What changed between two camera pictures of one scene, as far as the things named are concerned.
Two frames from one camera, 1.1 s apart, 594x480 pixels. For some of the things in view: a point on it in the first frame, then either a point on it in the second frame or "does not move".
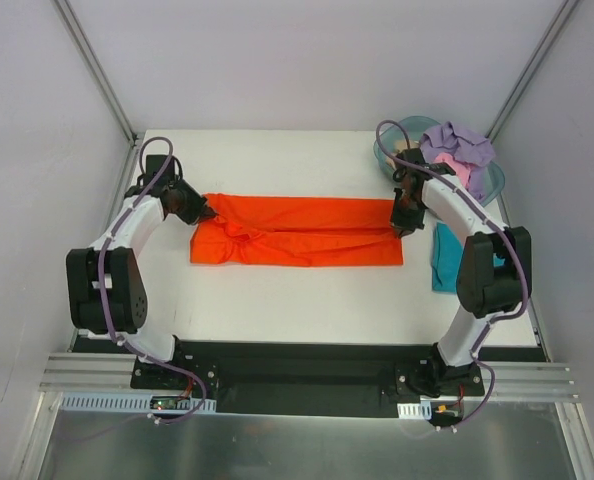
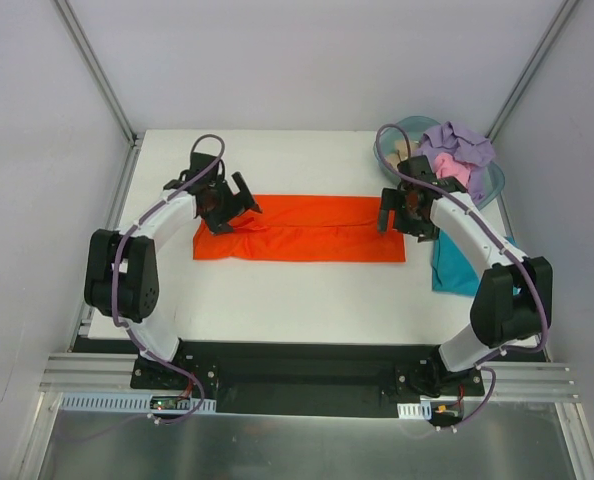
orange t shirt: (279, 230) does not move
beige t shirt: (399, 145) does not move
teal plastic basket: (412, 129) does not move
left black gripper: (195, 208) → (232, 206)
